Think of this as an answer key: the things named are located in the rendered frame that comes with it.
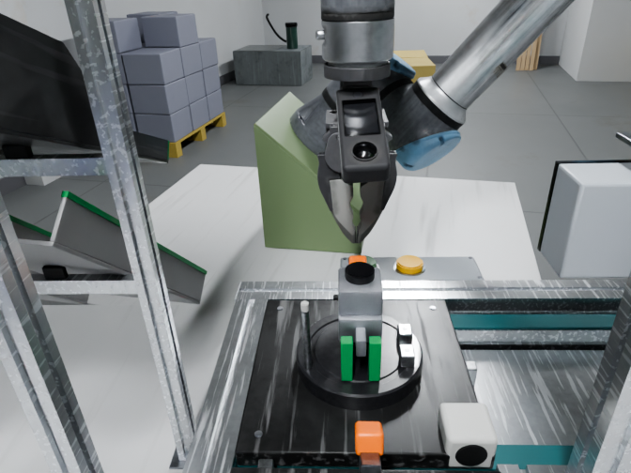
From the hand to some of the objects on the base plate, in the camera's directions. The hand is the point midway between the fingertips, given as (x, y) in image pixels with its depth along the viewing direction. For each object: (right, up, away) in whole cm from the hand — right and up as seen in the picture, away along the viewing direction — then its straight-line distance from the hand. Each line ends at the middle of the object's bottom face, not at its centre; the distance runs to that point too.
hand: (356, 236), depth 60 cm
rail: (+28, -16, +13) cm, 35 cm away
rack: (-36, -30, -8) cm, 48 cm away
